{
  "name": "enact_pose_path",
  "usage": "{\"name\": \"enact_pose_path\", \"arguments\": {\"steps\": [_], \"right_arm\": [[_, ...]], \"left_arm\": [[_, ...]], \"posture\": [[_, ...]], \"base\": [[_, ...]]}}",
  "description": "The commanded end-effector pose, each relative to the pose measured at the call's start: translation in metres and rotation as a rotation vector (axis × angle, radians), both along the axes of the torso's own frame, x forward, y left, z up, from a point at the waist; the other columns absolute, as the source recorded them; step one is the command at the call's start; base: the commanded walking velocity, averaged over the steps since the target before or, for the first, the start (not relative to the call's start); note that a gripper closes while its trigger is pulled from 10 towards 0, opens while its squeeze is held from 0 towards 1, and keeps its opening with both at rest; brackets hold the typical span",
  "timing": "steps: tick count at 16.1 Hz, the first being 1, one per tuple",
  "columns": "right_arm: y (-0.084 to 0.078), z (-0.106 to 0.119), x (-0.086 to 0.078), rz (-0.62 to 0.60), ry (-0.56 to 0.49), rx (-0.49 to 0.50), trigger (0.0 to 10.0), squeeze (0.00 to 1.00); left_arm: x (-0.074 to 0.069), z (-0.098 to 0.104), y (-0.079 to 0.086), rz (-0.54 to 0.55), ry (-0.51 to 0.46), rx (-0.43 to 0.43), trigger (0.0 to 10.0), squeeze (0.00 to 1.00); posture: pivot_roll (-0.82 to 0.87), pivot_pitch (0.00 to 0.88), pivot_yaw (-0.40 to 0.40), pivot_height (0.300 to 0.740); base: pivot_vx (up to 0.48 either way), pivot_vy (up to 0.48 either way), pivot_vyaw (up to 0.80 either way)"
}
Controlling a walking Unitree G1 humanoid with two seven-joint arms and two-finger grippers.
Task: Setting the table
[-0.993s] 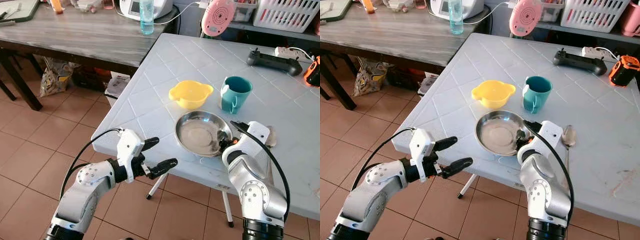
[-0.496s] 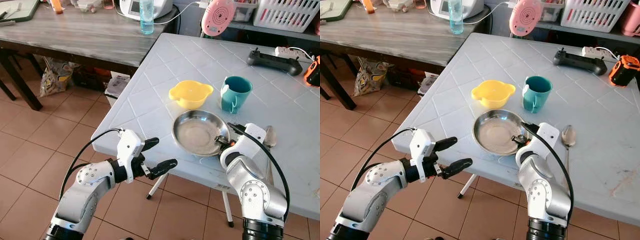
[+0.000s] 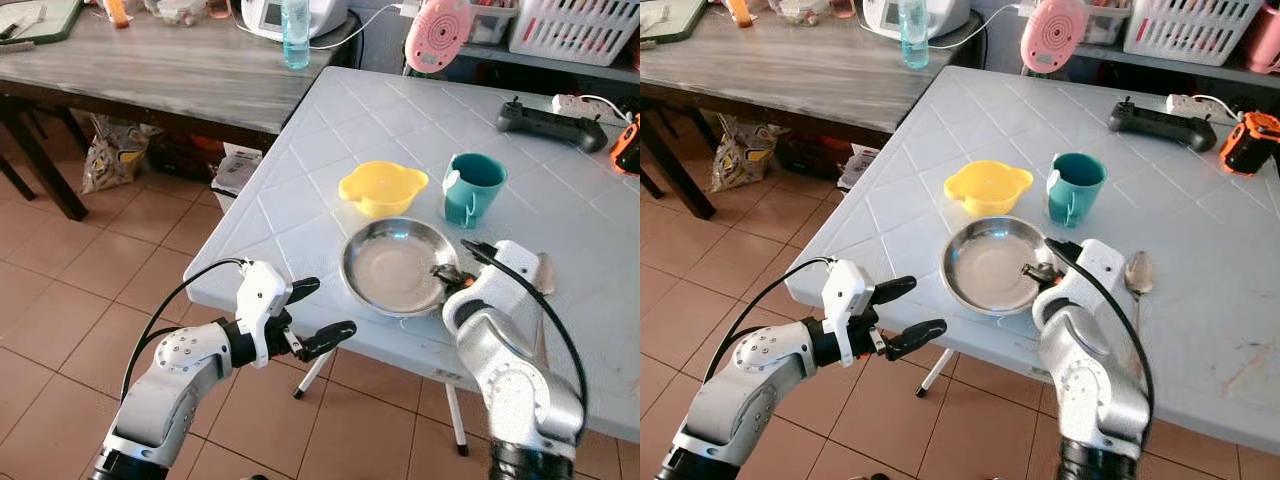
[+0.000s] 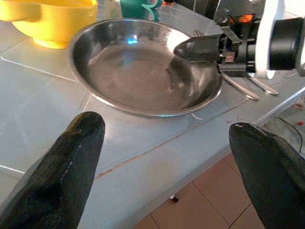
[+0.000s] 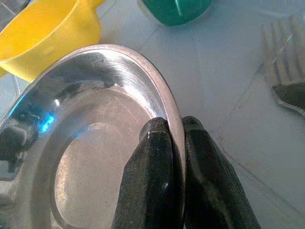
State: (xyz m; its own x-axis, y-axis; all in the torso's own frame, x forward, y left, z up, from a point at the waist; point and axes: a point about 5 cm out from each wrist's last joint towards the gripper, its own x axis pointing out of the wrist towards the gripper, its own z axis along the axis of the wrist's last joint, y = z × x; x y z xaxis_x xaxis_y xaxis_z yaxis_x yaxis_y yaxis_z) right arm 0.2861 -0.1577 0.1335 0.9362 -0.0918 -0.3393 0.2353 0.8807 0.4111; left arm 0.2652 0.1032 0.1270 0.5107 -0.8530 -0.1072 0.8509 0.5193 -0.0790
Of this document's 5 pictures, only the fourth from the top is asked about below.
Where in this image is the yellow plastic bowl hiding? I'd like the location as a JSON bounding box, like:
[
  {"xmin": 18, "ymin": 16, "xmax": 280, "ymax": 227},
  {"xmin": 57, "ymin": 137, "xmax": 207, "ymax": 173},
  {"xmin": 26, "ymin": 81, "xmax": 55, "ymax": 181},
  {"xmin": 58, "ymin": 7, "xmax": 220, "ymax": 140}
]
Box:
[{"xmin": 0, "ymin": 0, "xmax": 99, "ymax": 50}]

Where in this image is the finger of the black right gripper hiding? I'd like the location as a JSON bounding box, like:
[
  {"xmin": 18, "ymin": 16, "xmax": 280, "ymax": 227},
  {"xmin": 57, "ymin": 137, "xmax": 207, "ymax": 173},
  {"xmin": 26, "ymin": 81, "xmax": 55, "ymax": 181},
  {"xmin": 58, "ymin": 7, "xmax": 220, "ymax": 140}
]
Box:
[{"xmin": 173, "ymin": 33, "xmax": 223, "ymax": 63}]

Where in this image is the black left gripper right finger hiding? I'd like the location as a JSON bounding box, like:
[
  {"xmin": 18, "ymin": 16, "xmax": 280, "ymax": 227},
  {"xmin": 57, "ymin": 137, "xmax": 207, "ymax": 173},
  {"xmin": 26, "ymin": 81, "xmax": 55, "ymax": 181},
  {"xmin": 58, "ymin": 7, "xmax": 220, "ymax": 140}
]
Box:
[{"xmin": 229, "ymin": 123, "xmax": 305, "ymax": 229}]

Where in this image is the thin black cable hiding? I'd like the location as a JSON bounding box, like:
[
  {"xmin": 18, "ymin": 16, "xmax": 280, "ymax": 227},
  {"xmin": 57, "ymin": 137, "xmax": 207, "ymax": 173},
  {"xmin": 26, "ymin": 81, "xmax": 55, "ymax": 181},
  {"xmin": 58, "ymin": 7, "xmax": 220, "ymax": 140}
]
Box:
[{"xmin": 274, "ymin": 115, "xmax": 304, "ymax": 154}]

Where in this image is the steel fork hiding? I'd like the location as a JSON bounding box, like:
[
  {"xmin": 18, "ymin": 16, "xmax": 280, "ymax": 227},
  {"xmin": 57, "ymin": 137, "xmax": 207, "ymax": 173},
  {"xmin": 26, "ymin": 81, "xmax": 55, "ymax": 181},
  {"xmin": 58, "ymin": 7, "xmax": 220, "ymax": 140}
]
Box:
[{"xmin": 193, "ymin": 30, "xmax": 261, "ymax": 101}]

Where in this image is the teal plastic cup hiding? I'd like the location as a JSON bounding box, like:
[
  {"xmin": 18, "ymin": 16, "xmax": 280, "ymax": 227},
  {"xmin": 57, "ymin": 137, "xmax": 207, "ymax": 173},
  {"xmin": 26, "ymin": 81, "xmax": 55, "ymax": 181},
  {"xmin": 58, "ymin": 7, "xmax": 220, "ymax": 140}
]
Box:
[{"xmin": 120, "ymin": 0, "xmax": 164, "ymax": 22}]

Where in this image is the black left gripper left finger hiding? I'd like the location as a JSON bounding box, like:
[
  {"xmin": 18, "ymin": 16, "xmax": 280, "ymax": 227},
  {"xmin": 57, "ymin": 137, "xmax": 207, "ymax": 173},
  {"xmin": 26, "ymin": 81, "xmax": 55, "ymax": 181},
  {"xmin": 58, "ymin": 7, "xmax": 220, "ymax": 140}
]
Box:
[{"xmin": 0, "ymin": 111, "xmax": 106, "ymax": 229}]

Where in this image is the round steel plate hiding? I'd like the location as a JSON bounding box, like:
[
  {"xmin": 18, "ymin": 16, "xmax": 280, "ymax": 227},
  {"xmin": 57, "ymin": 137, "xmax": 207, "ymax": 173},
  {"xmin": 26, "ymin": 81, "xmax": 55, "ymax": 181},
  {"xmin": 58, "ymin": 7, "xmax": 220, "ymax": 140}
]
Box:
[{"xmin": 68, "ymin": 18, "xmax": 224, "ymax": 119}]

